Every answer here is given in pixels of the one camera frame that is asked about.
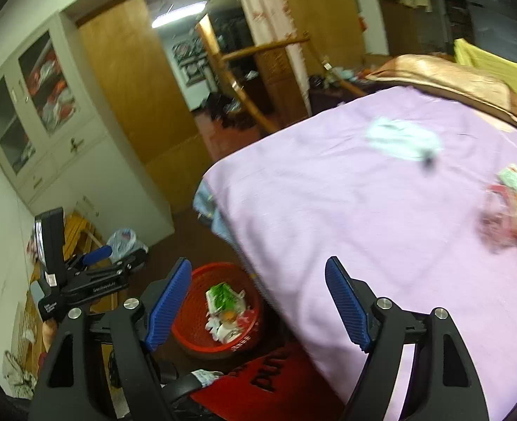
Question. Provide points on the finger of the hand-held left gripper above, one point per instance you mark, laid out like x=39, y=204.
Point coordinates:
x=109, y=280
x=96, y=255

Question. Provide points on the red floor mat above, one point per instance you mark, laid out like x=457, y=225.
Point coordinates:
x=284, y=390

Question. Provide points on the floral pink curtain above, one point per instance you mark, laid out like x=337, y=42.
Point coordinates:
x=267, y=13

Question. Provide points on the red plastic mesh basket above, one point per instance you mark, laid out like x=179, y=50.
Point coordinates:
x=188, y=329

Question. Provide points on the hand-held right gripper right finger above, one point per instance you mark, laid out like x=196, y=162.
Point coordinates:
x=346, y=302

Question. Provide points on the white plastic bag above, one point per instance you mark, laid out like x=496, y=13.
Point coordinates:
x=124, y=241

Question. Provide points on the white plastic wrapper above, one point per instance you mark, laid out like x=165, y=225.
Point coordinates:
x=242, y=301

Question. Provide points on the brown patterned pillow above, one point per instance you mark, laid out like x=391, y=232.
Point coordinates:
x=451, y=79

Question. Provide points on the clear jelly cup with orange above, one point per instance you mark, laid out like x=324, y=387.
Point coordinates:
x=228, y=315

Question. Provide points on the purple bed sheet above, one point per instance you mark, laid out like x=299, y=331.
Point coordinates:
x=328, y=210

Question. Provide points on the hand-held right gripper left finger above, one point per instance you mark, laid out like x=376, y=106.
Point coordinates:
x=166, y=311

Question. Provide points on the white cabinet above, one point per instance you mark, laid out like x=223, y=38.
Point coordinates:
x=122, y=171

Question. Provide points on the clear plastic bag with red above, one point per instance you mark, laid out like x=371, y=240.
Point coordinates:
x=499, y=223

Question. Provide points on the person's left hand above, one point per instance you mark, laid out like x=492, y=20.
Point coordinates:
x=50, y=331

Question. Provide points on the curved wooden chair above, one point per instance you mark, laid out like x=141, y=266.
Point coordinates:
x=245, y=96

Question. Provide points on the white paper cup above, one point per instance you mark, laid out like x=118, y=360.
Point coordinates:
x=230, y=335

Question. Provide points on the fluorescent tube light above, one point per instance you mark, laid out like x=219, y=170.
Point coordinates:
x=179, y=13

